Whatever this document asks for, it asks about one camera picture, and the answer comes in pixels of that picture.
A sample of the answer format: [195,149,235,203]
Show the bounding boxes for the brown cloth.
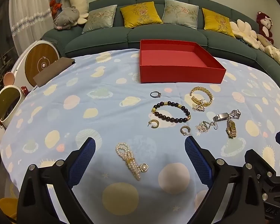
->
[33,57,75,88]

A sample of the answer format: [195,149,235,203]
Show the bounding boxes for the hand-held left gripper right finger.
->
[184,136,265,224]

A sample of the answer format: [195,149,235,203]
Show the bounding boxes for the silver watch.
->
[212,109,241,123]

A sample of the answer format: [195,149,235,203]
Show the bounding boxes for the black bead bracelet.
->
[151,101,191,123]

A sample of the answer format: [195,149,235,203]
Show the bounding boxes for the silver pendant necklace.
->
[192,99,206,112]

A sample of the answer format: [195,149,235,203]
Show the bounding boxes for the cream quilted blanket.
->
[264,45,280,74]

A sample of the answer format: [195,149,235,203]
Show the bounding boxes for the cream flower plush cushion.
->
[229,19,259,49]

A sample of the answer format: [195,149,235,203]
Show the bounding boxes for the grey pig plush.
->
[53,7,81,31]

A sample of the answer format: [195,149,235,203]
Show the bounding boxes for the blue planet print tablecloth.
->
[0,49,280,224]

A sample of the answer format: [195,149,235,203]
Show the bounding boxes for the beige small cushion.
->
[257,34,273,52]

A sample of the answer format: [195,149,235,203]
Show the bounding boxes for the grey-blue embroidered cushion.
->
[82,4,118,34]
[162,0,199,30]

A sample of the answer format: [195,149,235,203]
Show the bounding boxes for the yellow embroidered cushion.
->
[202,8,236,38]
[120,1,163,28]

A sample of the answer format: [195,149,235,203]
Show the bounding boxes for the white mouse-eared device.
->
[0,72,27,140]

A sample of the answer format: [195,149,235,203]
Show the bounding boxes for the gold cuff bracelet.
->
[190,86,213,108]

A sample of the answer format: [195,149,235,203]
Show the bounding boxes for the white curtain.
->
[8,0,61,56]

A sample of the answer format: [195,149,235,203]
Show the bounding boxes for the red cardboard box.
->
[139,40,227,84]

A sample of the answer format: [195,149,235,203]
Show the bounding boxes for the yellow stool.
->
[0,197,19,221]

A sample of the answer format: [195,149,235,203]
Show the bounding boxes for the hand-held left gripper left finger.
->
[17,136,96,224]

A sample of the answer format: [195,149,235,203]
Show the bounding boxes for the red monkey plush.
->
[256,11,274,45]

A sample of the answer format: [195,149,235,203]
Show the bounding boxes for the red ribbon bow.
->
[49,0,62,17]

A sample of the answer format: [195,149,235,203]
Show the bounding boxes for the dark green sofa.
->
[41,0,280,75]

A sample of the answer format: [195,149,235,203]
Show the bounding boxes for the white llama plush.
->
[62,0,89,25]

